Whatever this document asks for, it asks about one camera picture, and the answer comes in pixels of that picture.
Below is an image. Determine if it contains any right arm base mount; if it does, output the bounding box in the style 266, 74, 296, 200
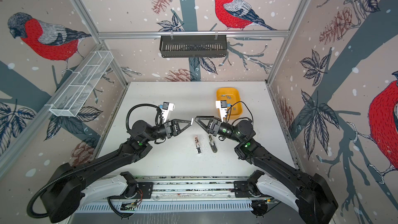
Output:
231, 170, 278, 217

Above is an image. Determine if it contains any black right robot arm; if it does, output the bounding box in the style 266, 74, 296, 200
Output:
195, 116, 339, 224

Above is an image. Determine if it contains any beige olive mini stapler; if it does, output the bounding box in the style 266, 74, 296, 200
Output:
208, 134, 218, 153

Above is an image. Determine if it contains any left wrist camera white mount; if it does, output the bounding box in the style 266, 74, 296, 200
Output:
159, 102, 175, 123

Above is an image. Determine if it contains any white wire mesh basket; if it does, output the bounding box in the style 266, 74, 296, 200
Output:
49, 50, 114, 117

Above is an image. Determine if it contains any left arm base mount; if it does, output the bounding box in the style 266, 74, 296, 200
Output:
106, 172, 154, 219

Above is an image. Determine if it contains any aluminium cage frame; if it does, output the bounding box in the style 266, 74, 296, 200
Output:
1, 0, 311, 177

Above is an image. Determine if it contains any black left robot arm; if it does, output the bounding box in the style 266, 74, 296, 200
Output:
27, 103, 193, 223

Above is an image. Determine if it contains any yellow plastic tray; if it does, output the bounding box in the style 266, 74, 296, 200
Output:
216, 87, 243, 120

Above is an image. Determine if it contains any black hanging wire basket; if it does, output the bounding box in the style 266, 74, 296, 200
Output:
159, 34, 228, 58

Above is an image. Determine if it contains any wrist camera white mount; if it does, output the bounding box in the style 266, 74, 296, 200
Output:
216, 100, 231, 122
159, 102, 175, 123

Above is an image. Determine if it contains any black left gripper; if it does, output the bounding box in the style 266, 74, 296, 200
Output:
144, 120, 191, 144

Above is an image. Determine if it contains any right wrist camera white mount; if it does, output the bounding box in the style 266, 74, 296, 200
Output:
216, 100, 231, 122

